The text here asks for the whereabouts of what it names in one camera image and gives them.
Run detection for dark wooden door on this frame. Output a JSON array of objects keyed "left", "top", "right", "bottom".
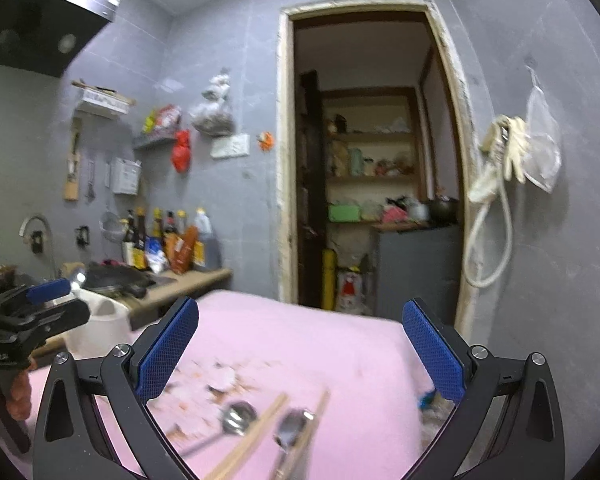
[{"left": 297, "top": 70, "right": 326, "bottom": 308}]

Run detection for black range hood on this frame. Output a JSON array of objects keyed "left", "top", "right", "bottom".
[{"left": 0, "top": 0, "right": 121, "bottom": 78}]

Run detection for white blue seasoning bag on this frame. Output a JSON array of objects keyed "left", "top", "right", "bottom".
[{"left": 146, "top": 240, "right": 170, "bottom": 273}]

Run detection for red plastic bag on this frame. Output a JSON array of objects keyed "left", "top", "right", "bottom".
[{"left": 172, "top": 129, "right": 192, "bottom": 173}]

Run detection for metal spoon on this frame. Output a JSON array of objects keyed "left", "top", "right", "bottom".
[
  {"left": 177, "top": 401, "right": 258, "bottom": 458},
  {"left": 272, "top": 408, "right": 317, "bottom": 480}
]

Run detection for person's left hand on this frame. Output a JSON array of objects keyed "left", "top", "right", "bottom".
[{"left": 7, "top": 371, "right": 33, "bottom": 423}]

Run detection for wooden door frame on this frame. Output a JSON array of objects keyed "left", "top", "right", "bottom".
[{"left": 276, "top": 0, "right": 476, "bottom": 333}]

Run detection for steel faucet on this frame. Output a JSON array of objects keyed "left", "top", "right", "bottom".
[{"left": 19, "top": 214, "right": 58, "bottom": 281}]

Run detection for green plastic box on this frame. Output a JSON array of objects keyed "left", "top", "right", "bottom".
[{"left": 328, "top": 202, "right": 362, "bottom": 223}]

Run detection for clear bag of dried goods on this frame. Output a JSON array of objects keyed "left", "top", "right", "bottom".
[{"left": 189, "top": 67, "right": 236, "bottom": 137}]

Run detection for white plastic utensil holder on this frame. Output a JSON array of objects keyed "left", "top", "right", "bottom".
[{"left": 62, "top": 292, "right": 133, "bottom": 361}]

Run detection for wooden chopstick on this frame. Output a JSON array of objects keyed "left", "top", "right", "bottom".
[
  {"left": 272, "top": 390, "right": 331, "bottom": 480},
  {"left": 202, "top": 393, "right": 289, "bottom": 480}
]

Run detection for row of condiment bottles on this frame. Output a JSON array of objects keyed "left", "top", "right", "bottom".
[{"left": 120, "top": 207, "right": 221, "bottom": 275}]

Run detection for cream rubber gloves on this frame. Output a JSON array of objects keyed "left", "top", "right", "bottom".
[{"left": 481, "top": 115, "right": 531, "bottom": 183}]

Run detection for red white bag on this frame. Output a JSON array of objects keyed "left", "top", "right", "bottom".
[{"left": 336, "top": 269, "right": 368, "bottom": 315}]

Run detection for white switch outlet panel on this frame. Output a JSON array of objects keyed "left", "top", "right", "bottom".
[{"left": 211, "top": 134, "right": 251, "bottom": 159}]

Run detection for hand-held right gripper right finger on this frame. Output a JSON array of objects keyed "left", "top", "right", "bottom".
[{"left": 402, "top": 297, "right": 566, "bottom": 480}]

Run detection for metal spice shelf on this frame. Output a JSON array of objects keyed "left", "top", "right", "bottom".
[{"left": 132, "top": 132, "right": 178, "bottom": 151}]

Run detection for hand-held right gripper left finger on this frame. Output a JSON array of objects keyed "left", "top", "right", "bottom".
[{"left": 32, "top": 296, "right": 201, "bottom": 480}]

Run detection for orange chili powder packet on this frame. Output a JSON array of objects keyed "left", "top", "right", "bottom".
[{"left": 170, "top": 225, "right": 201, "bottom": 275}]

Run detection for black wok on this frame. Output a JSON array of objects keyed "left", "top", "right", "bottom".
[{"left": 80, "top": 261, "right": 156, "bottom": 298}]

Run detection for red white snack packet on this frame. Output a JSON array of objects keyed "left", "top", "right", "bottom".
[{"left": 155, "top": 105, "right": 182, "bottom": 133}]

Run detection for clear plastic bag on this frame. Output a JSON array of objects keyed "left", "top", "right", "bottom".
[{"left": 524, "top": 67, "right": 562, "bottom": 193}]

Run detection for metal mesh strainer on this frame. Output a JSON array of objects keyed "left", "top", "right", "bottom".
[{"left": 100, "top": 200, "right": 123, "bottom": 243}]

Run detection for white hose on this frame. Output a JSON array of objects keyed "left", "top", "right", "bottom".
[{"left": 462, "top": 160, "right": 513, "bottom": 290}]

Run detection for white plastic wall basket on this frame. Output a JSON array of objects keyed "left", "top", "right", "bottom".
[{"left": 111, "top": 156, "right": 142, "bottom": 196}]

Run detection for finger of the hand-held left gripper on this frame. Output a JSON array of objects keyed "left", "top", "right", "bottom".
[
  {"left": 0, "top": 279, "right": 72, "bottom": 315},
  {"left": 0, "top": 300, "right": 91, "bottom": 344}
]

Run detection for grey cabinet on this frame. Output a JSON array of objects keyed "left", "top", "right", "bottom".
[{"left": 370, "top": 224, "right": 463, "bottom": 318}]

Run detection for wooden shelf unit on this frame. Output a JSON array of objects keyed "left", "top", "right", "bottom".
[{"left": 320, "top": 86, "right": 428, "bottom": 226}]

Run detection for yellow cylinder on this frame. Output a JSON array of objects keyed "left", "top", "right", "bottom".
[{"left": 321, "top": 249, "right": 338, "bottom": 311}]

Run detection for pink crumpled rag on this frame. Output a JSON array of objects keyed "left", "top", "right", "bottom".
[{"left": 381, "top": 205, "right": 410, "bottom": 225}]

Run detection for black cooking pot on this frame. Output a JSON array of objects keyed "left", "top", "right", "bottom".
[{"left": 427, "top": 197, "right": 461, "bottom": 225}]

